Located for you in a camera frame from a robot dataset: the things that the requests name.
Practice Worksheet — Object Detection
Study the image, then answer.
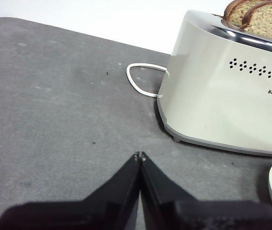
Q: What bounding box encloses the cream toaster with chrome top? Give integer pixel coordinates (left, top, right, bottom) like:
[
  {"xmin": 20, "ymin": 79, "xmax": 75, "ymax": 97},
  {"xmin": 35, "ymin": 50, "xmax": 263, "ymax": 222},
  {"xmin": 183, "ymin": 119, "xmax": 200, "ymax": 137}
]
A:
[{"xmin": 157, "ymin": 9, "xmax": 272, "ymax": 158}]

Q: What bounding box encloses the white power cable with plug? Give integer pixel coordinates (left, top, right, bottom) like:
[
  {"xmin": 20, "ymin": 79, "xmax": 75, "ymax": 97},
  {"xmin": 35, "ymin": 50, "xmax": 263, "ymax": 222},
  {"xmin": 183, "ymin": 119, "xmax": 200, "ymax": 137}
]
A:
[{"xmin": 126, "ymin": 62, "xmax": 170, "ymax": 99}]

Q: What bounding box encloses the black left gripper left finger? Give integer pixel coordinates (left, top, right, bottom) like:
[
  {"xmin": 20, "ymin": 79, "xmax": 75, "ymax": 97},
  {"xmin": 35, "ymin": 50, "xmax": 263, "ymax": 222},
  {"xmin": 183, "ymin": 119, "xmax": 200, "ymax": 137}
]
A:
[{"xmin": 0, "ymin": 150, "xmax": 141, "ymax": 230}]

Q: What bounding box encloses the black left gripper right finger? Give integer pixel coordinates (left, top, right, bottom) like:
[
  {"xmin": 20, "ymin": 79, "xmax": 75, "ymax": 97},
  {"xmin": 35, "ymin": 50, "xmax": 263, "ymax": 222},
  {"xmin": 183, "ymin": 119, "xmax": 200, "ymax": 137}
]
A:
[{"xmin": 140, "ymin": 150, "xmax": 272, "ymax": 230}]

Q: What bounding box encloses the brown toasted bread slice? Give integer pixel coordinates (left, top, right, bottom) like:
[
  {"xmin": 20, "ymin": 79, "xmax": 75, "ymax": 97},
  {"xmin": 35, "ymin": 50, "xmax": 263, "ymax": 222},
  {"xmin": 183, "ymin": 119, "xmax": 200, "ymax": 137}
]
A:
[
  {"xmin": 242, "ymin": 0, "xmax": 272, "ymax": 45},
  {"xmin": 223, "ymin": 0, "xmax": 269, "ymax": 26}
]

